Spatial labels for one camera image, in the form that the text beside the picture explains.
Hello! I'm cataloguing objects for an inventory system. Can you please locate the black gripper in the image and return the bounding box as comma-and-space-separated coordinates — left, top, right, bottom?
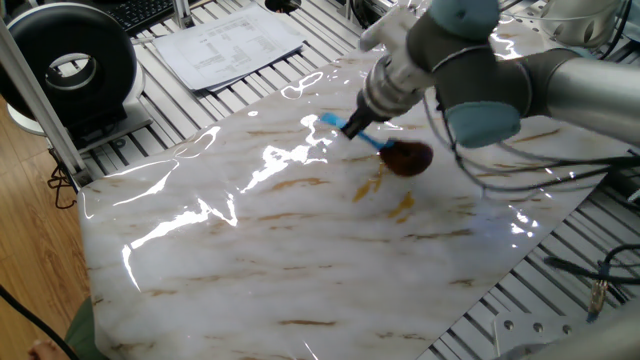
340, 101, 388, 142

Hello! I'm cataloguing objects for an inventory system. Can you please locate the blue handled brown brush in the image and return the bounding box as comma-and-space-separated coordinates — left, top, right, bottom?
318, 112, 435, 178

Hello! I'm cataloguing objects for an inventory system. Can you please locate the white marble pattern sheet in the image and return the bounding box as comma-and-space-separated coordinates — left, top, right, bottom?
77, 0, 619, 360

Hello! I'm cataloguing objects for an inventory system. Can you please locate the printed paper stack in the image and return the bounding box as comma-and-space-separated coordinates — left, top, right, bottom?
152, 3, 306, 94

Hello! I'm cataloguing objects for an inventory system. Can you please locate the black keyboard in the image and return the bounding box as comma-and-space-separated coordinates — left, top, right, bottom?
97, 0, 176, 37

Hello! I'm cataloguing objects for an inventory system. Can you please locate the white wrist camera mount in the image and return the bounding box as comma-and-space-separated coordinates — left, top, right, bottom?
358, 5, 436, 91

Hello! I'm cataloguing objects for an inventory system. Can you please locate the aluminium frame post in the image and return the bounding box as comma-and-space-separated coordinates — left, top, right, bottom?
169, 0, 196, 29
0, 19, 94, 189

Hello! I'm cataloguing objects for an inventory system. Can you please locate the black base cable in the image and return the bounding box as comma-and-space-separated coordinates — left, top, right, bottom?
543, 243, 640, 286

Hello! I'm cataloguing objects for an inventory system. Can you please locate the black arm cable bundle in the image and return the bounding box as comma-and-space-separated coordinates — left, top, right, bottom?
422, 94, 640, 194

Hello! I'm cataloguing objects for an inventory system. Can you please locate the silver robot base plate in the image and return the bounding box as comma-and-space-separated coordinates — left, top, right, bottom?
492, 314, 601, 360

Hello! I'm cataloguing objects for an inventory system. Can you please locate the metal cable connector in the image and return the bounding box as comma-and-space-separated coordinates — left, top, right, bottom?
587, 277, 609, 321

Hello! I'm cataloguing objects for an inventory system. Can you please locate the black floor cable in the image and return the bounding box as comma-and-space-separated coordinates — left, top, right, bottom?
47, 162, 79, 210
0, 283, 81, 360

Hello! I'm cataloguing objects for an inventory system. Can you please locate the black ring fan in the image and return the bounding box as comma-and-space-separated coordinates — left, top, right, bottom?
0, 2, 154, 154

